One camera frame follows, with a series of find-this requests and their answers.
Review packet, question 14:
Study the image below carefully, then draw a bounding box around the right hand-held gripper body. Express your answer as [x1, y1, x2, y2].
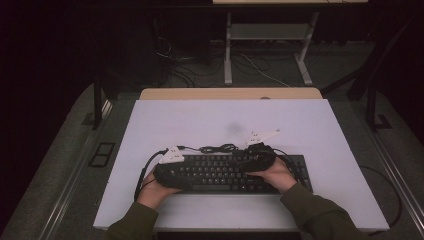
[243, 129, 282, 172]

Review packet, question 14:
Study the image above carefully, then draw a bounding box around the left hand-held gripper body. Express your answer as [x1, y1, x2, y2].
[154, 145, 186, 189]

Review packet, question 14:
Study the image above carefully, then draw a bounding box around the black computer keyboard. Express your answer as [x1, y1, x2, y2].
[156, 151, 314, 196]

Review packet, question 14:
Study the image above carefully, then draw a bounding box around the person's right hand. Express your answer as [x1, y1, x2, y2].
[248, 156, 298, 195]

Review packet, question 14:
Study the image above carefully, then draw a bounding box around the person's left hand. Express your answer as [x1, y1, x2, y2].
[137, 171, 183, 210]

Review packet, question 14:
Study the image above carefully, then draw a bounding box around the white board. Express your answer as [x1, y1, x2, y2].
[93, 98, 390, 232]

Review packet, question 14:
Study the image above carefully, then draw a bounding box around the wooden table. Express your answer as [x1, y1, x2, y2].
[139, 87, 324, 101]

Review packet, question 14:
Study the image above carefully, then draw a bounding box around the black metal stand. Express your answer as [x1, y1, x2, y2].
[91, 74, 105, 131]
[364, 83, 393, 133]

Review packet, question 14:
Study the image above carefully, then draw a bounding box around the white metal desk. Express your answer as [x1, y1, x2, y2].
[212, 0, 369, 87]

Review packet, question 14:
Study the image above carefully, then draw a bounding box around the black keyboard cable with plug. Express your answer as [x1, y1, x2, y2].
[176, 143, 242, 155]

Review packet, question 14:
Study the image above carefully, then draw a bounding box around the left hand-held gripper black cable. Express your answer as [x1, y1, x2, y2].
[133, 149, 168, 203]

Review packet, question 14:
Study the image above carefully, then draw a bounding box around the black floor socket frame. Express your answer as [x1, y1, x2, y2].
[88, 142, 116, 168]

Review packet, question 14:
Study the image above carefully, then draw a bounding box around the white floor cable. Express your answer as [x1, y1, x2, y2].
[239, 53, 291, 88]

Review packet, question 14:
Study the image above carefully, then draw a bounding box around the tangle of black floor cables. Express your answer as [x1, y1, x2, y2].
[154, 36, 225, 88]

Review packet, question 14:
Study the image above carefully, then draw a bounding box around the aluminium rail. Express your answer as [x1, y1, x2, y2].
[39, 99, 113, 240]
[349, 99, 424, 234]

